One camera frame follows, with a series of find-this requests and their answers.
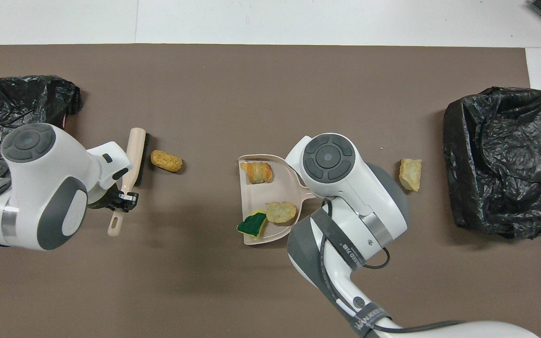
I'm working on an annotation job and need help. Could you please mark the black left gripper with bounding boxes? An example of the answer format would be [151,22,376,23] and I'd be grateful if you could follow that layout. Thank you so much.
[87,187,139,213]

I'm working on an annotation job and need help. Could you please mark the beige hand brush black bristles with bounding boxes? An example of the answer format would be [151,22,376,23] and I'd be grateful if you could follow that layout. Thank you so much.
[107,128,150,237]

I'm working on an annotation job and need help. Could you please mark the brown fried nugget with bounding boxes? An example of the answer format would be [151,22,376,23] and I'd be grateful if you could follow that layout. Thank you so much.
[151,150,183,173]

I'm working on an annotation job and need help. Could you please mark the green yellow sponge piece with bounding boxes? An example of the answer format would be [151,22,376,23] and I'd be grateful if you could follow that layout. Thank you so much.
[237,212,268,239]

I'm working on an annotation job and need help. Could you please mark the beige plastic dustpan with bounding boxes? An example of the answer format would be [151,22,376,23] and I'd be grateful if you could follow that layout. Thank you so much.
[238,154,320,246]

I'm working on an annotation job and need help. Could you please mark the striped croissant piece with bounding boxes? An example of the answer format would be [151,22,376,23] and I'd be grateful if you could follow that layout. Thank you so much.
[240,161,274,184]

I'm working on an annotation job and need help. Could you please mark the light toasted bread chunk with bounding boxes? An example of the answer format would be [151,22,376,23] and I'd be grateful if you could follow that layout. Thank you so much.
[265,201,297,224]

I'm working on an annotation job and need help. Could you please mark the pale yellow bread chunk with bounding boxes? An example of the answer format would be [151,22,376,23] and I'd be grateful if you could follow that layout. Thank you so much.
[399,159,423,192]

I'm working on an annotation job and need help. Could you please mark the black bag lined trash bin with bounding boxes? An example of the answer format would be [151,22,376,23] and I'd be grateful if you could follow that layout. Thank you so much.
[443,86,541,240]
[0,75,83,177]

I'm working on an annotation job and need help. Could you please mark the brown table mat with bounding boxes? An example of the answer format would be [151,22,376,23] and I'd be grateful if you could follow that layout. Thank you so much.
[0,44,541,338]

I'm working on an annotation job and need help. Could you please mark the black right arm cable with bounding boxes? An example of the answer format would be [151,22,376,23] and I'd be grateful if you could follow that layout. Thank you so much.
[320,197,464,334]

